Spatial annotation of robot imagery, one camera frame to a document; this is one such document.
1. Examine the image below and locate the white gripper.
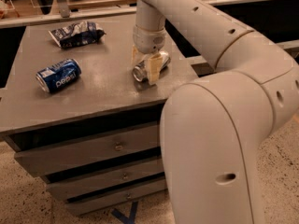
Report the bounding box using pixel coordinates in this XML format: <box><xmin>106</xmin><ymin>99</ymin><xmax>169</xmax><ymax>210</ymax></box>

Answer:
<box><xmin>131</xmin><ymin>26</ymin><xmax>166</xmax><ymax>85</ymax></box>

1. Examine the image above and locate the silver redbull can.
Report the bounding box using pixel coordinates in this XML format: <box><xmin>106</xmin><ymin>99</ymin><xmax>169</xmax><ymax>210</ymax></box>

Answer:
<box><xmin>132</xmin><ymin>51</ymin><xmax>171</xmax><ymax>84</ymax></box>

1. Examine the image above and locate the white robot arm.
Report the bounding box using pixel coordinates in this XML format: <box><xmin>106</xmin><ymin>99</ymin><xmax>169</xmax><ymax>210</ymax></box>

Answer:
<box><xmin>135</xmin><ymin>0</ymin><xmax>299</xmax><ymax>224</ymax></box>

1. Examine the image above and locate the blue chip bag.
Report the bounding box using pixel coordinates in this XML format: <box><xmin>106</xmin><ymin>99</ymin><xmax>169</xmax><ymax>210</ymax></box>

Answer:
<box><xmin>50</xmin><ymin>21</ymin><xmax>106</xmax><ymax>49</ymax></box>

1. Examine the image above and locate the blue pepsi can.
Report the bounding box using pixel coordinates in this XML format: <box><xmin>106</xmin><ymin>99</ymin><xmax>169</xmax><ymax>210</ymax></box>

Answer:
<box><xmin>36</xmin><ymin>59</ymin><xmax>81</xmax><ymax>93</ymax></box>

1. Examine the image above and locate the grey drawer cabinet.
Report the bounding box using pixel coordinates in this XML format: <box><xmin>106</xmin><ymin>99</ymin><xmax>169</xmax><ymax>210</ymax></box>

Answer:
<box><xmin>0</xmin><ymin>14</ymin><xmax>196</xmax><ymax>206</ymax></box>

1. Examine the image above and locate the top grey drawer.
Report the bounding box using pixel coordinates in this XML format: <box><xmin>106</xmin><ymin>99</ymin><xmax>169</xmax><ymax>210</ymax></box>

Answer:
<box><xmin>14</xmin><ymin>122</ymin><xmax>159</xmax><ymax>177</ymax></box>

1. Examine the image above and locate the grey drawer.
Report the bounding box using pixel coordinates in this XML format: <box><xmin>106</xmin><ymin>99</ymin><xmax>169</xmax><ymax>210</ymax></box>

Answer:
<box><xmin>46</xmin><ymin>157</ymin><xmax>164</xmax><ymax>201</ymax></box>
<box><xmin>14</xmin><ymin>122</ymin><xmax>159</xmax><ymax>177</ymax></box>
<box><xmin>65</xmin><ymin>177</ymin><xmax>166</xmax><ymax>216</ymax></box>

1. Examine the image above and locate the middle grey drawer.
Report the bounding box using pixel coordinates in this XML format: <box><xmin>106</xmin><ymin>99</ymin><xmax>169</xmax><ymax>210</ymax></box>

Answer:
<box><xmin>46</xmin><ymin>157</ymin><xmax>164</xmax><ymax>201</ymax></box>

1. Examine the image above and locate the bottom grey drawer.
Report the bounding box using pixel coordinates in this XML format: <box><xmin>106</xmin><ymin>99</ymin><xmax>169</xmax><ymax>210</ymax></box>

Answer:
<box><xmin>65</xmin><ymin>177</ymin><xmax>166</xmax><ymax>216</ymax></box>

